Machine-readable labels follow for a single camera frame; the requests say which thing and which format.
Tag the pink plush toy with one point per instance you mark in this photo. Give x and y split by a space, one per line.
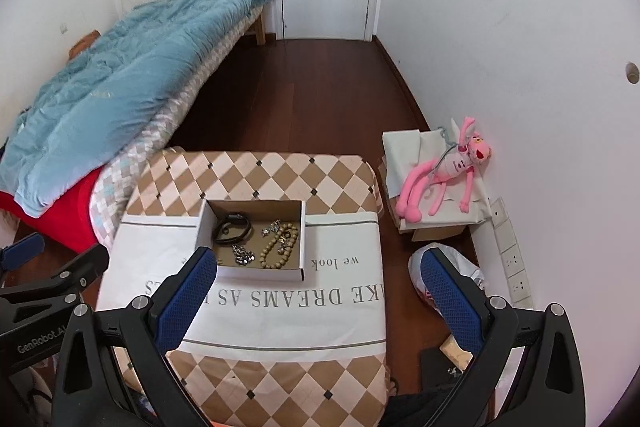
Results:
455 167

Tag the checkered mattress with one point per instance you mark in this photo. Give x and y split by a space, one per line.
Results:
130 167

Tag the white cardboard box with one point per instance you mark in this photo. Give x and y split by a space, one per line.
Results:
260 273

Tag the white plastic bag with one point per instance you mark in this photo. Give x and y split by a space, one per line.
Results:
417 267

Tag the red blanket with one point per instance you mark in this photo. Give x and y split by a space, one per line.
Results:
65 217

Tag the wooden bed leg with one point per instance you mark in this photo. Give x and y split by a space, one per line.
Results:
260 29

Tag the wooden block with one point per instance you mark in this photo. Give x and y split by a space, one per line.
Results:
452 349

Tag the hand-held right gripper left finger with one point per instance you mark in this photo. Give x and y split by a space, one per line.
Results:
185 297

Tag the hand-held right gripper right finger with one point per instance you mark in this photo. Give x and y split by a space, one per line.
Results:
452 302

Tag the black smart band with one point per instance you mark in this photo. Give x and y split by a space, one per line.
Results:
244 228

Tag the brown pillow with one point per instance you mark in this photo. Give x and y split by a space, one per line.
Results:
82 44

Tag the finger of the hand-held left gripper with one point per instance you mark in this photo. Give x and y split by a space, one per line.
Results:
20 251
65 279

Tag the diamond-patterned printed cloth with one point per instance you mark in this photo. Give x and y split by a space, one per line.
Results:
300 322

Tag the white wall socket strip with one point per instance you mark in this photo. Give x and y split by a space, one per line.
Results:
512 257

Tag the light blue quilt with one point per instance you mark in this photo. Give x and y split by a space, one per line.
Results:
125 82

